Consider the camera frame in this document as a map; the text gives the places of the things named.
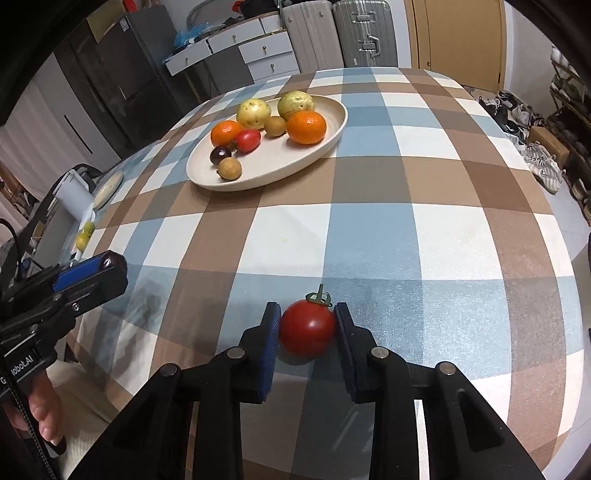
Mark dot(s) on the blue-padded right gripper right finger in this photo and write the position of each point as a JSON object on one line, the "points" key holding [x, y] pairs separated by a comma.
{"points": [[466, 438]]}

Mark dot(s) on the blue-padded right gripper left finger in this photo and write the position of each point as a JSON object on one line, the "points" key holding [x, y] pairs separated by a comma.
{"points": [[186, 422]]}

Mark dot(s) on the red tomato with stem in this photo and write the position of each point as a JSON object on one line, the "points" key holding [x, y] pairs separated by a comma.
{"points": [[308, 325]]}

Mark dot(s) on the brown longan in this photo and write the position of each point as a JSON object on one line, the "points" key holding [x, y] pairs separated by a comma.
{"points": [[229, 169], [275, 126]]}

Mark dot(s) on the red cherry tomato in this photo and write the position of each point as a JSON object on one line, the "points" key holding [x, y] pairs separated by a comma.
{"points": [[247, 141]]}

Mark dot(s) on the orange tangerine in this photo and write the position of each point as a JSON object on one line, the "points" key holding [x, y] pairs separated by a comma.
{"points": [[225, 132], [306, 127]]}

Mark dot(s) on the person's left hand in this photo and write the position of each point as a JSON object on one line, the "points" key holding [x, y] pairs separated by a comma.
{"points": [[46, 408]]}

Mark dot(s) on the yellow lime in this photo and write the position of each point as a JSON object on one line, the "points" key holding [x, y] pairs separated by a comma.
{"points": [[81, 241], [89, 228]]}

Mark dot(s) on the white cup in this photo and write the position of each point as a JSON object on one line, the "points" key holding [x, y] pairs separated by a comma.
{"points": [[73, 193]]}

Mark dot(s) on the small cream plate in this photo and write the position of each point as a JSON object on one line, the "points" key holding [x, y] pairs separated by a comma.
{"points": [[107, 190]]}

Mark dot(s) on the checkered tablecloth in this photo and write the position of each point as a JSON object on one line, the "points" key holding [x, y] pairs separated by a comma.
{"points": [[424, 219]]}

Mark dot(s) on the dark plum on plate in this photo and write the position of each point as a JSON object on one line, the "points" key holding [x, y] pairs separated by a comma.
{"points": [[219, 153]]}

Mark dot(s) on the black refrigerator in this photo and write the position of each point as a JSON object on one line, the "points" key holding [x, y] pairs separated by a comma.
{"points": [[121, 79]]}

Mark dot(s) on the orange tangerine on plate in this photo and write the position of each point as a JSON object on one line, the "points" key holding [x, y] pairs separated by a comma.
{"points": [[225, 132]]}

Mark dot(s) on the large cream plate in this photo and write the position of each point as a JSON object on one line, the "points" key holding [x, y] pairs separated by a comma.
{"points": [[274, 159]]}

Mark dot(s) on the yellow-green guava left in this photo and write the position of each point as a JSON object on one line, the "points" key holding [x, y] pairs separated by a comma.
{"points": [[253, 113]]}

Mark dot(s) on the yellow-green guava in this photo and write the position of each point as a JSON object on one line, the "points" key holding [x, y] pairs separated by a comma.
{"points": [[293, 102], [253, 113]]}

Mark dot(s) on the cardboard box on floor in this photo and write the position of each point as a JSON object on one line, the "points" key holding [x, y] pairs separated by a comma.
{"points": [[552, 144]]}

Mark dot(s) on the yellow-green guava right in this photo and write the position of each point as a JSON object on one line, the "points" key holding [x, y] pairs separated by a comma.
{"points": [[293, 102]]}

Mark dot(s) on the white drawer desk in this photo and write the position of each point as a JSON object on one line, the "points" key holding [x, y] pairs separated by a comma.
{"points": [[262, 44]]}

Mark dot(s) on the shoe rack with shoes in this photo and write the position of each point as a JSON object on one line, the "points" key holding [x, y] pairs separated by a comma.
{"points": [[571, 121]]}

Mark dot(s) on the beige suitcase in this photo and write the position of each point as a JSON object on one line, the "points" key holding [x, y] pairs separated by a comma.
{"points": [[313, 35]]}

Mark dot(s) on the wooden door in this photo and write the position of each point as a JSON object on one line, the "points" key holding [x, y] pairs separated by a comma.
{"points": [[462, 39]]}

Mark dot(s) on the silver suitcase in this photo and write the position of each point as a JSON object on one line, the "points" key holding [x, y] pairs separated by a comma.
{"points": [[366, 33]]}

